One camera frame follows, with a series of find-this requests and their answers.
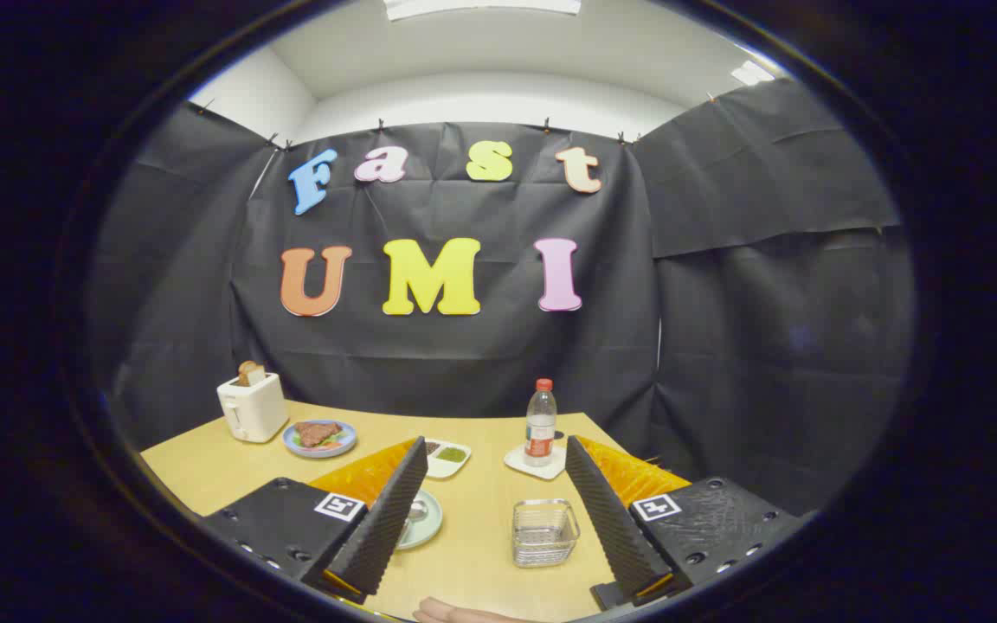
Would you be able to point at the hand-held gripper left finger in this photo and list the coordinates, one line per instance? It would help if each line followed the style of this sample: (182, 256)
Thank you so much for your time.
(386, 528)

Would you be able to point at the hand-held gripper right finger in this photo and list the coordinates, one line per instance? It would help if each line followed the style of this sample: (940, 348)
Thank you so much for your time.
(615, 528)

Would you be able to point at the pale green plate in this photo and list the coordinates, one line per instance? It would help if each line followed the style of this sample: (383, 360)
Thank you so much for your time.
(431, 519)

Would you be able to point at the white divided tray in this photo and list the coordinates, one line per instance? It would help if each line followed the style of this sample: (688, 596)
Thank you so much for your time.
(447, 469)

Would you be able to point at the pile of green beans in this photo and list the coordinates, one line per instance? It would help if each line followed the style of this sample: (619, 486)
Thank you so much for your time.
(453, 454)

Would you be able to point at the green lettuce leaf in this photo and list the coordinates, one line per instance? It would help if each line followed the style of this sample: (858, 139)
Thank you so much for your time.
(331, 442)

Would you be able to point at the brown steak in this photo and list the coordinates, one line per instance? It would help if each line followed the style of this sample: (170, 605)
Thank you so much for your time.
(317, 433)

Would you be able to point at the white square coaster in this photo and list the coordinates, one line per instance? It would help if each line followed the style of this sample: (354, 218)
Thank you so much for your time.
(516, 463)

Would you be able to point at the clear plastic bottle red cap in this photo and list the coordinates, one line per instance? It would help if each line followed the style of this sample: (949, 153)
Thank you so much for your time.
(540, 424)

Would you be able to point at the blue plate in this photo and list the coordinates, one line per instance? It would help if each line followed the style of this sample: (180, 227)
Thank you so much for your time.
(289, 439)

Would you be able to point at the white toaster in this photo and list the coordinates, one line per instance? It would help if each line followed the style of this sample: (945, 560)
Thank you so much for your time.
(252, 407)

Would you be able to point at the black backdrop cloth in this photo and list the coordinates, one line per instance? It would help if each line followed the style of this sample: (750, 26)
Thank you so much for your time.
(481, 363)

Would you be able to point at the toasted bread slice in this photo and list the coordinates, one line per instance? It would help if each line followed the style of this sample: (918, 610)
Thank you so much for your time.
(249, 373)

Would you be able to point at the small ceiling light panel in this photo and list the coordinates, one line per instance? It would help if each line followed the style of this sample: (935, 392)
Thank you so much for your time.
(752, 73)

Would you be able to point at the large ceiling light panel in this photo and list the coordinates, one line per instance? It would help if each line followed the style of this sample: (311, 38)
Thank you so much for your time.
(481, 7)

